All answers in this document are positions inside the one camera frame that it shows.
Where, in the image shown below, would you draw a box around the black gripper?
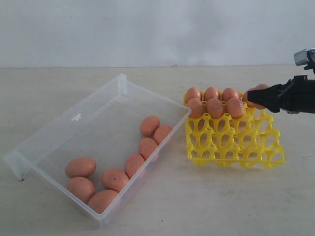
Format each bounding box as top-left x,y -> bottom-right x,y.
248,75 -> 315,114

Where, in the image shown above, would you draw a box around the brown egg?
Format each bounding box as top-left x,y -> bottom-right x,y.
88,189 -> 118,214
66,177 -> 95,204
204,87 -> 221,101
138,137 -> 158,160
226,98 -> 245,119
185,87 -> 202,103
206,98 -> 224,119
124,154 -> 145,178
221,87 -> 239,102
254,84 -> 269,110
100,169 -> 129,193
242,88 -> 257,108
139,116 -> 160,136
65,157 -> 96,178
187,98 -> 205,118
153,124 -> 173,145

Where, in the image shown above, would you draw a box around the clear plastic storage box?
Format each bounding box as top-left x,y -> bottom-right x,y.
4,74 -> 191,228

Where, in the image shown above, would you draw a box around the yellow plastic egg tray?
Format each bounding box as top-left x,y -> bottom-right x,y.
184,90 -> 286,170

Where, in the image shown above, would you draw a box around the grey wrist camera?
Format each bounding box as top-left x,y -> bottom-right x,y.
293,48 -> 315,70

